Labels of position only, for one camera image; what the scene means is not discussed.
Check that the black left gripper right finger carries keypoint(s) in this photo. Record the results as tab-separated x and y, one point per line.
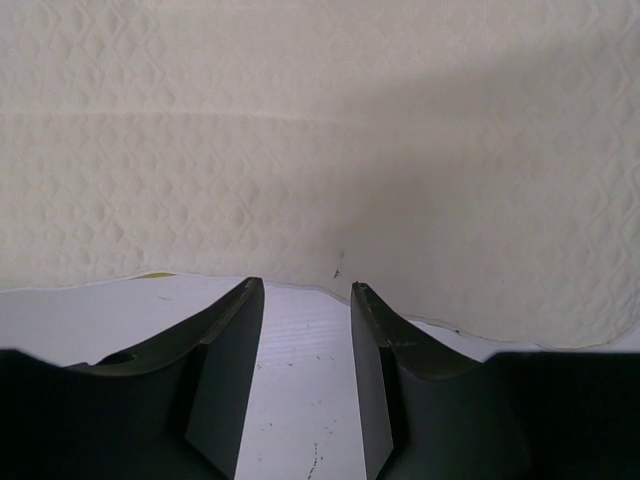
430	412

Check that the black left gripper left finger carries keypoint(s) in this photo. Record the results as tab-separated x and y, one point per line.
170	407

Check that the cream quilted pillow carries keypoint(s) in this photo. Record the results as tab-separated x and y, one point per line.
475	162

